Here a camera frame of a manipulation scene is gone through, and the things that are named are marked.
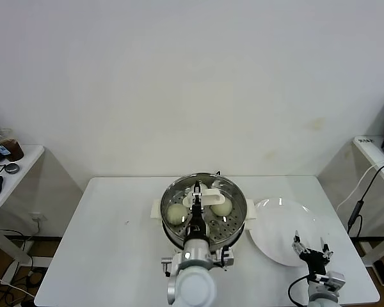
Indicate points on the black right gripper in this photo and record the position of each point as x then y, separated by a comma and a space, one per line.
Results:
315, 260

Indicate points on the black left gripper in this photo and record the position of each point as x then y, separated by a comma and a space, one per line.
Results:
197, 225

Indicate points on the white steamed baozi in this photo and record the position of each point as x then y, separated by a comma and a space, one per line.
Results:
222, 208
204, 187
176, 214

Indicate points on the stainless steel steamer basket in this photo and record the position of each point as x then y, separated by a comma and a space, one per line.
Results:
155, 209

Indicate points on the white round plate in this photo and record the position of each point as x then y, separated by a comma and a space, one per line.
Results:
275, 230

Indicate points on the cream electric cooking pot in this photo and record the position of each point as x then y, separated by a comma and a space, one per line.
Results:
250, 224

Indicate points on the black floor power strip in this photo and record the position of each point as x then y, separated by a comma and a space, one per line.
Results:
382, 272

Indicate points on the white side table with monitor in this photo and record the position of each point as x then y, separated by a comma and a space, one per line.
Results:
25, 160

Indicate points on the grey round puck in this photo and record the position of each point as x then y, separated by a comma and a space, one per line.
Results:
12, 168

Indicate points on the plastic iced coffee cup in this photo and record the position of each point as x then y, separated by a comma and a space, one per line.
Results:
11, 147

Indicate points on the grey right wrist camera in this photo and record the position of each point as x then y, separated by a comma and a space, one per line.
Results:
331, 279

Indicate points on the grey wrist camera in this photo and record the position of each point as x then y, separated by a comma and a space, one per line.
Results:
195, 252
331, 279

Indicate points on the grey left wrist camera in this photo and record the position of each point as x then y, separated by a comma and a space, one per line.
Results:
195, 252

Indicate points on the white wall outlet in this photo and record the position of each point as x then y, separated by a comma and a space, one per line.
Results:
37, 217

